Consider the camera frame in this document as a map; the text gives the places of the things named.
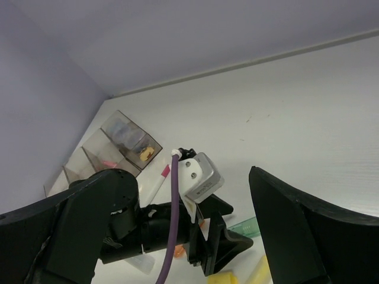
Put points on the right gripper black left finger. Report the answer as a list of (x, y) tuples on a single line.
[(59, 239)]

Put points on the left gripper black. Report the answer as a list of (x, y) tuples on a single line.
[(214, 252)]

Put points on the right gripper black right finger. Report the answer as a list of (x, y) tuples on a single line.
[(309, 240)]

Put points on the green highlighter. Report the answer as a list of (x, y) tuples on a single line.
[(248, 228)]

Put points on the pink highlighter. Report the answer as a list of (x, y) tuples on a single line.
[(109, 164)]

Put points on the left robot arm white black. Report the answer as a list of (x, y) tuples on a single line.
[(123, 238)]

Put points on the yellow cap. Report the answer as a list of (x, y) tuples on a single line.
[(223, 278)]

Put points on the orange eraser cap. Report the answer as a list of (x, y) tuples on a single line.
[(179, 251)]

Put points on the yellow highlighter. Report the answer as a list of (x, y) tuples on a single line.
[(261, 273)]

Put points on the clear highlighter orange tip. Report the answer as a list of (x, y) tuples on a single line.
[(144, 263)]

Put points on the white pen red cap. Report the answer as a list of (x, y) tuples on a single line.
[(159, 182)]

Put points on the clear drawer organizer top compartment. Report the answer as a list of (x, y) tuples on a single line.
[(133, 142)]

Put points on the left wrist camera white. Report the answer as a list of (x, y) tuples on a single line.
[(198, 178)]

